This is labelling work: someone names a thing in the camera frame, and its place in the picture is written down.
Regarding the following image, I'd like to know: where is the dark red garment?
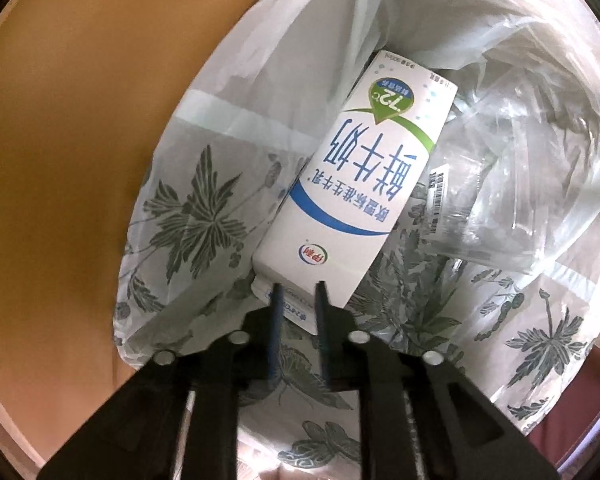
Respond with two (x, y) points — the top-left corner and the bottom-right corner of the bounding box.
(525, 345), (600, 461)

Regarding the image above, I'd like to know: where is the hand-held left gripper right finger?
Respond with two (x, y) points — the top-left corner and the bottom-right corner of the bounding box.
(316, 281), (563, 480)

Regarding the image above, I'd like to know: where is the clear plastic container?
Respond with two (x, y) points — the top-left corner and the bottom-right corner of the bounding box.
(420, 85), (600, 271)

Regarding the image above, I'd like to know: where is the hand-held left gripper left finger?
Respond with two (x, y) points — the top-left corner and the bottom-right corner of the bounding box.
(37, 284), (283, 480)

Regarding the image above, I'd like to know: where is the wooden bed frame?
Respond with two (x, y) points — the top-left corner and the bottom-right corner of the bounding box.
(0, 0), (321, 466)

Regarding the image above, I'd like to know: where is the white milk carton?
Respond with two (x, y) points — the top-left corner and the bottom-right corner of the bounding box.
(252, 50), (458, 336)

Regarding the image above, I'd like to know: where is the bin with floral plastic liner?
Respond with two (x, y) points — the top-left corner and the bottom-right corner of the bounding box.
(112, 0), (600, 480)

